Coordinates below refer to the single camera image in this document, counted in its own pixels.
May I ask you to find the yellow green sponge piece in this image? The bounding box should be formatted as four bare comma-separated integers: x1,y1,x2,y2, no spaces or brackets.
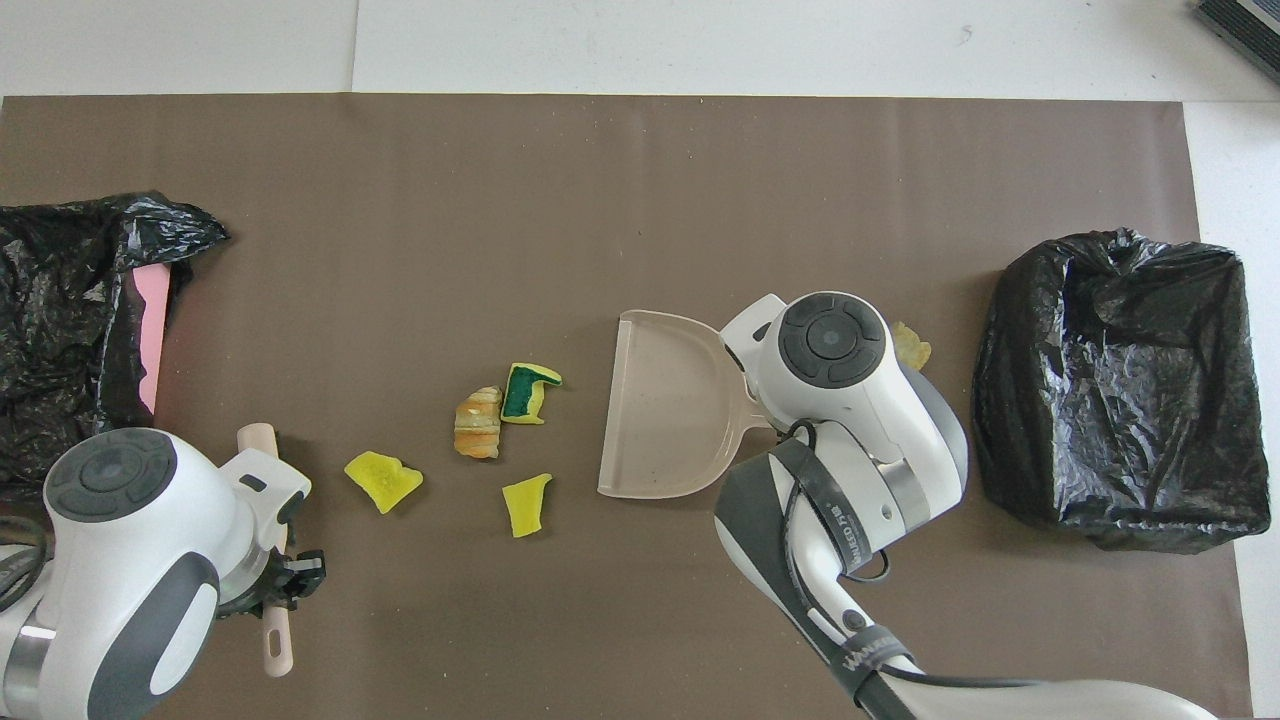
500,362,564,426

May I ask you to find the large yellow sponge piece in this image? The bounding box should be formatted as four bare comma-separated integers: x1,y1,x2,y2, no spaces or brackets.
344,451,425,515

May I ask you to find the black ridged device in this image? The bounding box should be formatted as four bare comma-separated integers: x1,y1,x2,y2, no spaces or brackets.
1195,0,1280,83

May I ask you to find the pale pink dustpan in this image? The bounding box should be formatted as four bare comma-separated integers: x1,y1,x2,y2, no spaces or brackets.
597,309,776,501

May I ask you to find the loose black trash bag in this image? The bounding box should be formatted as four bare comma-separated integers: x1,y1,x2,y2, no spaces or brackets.
0,191,231,506

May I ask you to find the pink plastic bin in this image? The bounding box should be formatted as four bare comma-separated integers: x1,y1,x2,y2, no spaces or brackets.
133,265,171,415

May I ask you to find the large striped croissant toy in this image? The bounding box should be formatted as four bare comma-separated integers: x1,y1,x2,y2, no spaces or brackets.
453,386,504,461

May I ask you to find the beige hand brush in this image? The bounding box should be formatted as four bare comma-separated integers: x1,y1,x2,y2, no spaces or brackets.
237,423,296,678

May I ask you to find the small yellow sponge piece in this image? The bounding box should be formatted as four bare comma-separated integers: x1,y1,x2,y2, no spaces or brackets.
502,473,554,539

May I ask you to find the brown paper table mat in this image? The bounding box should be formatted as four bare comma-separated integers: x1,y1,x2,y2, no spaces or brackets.
0,94,1254,720

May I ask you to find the black bag lined bin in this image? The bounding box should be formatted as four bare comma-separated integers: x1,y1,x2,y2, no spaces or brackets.
972,228,1273,554

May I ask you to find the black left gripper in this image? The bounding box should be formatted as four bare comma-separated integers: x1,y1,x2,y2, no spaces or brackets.
248,550,327,615

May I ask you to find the pale chip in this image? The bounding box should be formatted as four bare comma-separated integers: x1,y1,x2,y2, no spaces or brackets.
893,321,933,371

